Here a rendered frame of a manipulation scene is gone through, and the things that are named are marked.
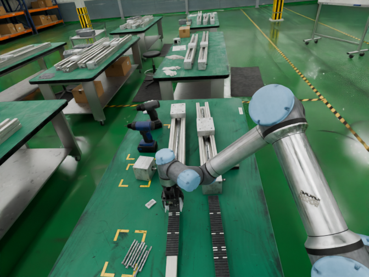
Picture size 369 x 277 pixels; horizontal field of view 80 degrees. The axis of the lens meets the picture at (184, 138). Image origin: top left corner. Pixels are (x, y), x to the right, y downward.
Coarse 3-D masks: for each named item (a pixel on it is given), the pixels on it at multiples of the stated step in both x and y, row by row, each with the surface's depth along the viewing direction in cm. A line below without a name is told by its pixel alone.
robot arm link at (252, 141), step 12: (252, 132) 76; (240, 144) 78; (252, 144) 76; (264, 144) 75; (216, 156) 85; (228, 156) 81; (240, 156) 79; (204, 168) 87; (216, 168) 84; (228, 168) 83; (204, 180) 86
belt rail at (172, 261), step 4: (168, 256) 88; (172, 256) 88; (176, 256) 88; (168, 260) 87; (172, 260) 87; (176, 260) 86; (168, 264) 85; (172, 264) 85; (176, 264) 85; (168, 268) 84; (172, 268) 84; (176, 268) 84; (168, 272) 83; (172, 272) 83; (176, 272) 83; (168, 276) 82; (172, 276) 82; (176, 276) 83
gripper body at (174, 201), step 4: (176, 184) 92; (164, 188) 91; (168, 188) 93; (172, 188) 90; (176, 188) 98; (164, 192) 90; (168, 192) 90; (172, 192) 90; (176, 192) 96; (164, 196) 95; (168, 196) 94; (172, 196) 94; (176, 196) 94; (164, 200) 93; (168, 200) 93; (172, 200) 93; (176, 200) 93; (164, 204) 97; (168, 204) 96; (172, 204) 97; (176, 204) 95
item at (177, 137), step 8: (176, 120) 170; (184, 120) 162; (176, 128) 161; (184, 128) 153; (176, 136) 150; (184, 136) 146; (176, 144) 143; (184, 144) 140; (176, 152) 136; (184, 152) 135; (184, 160) 129
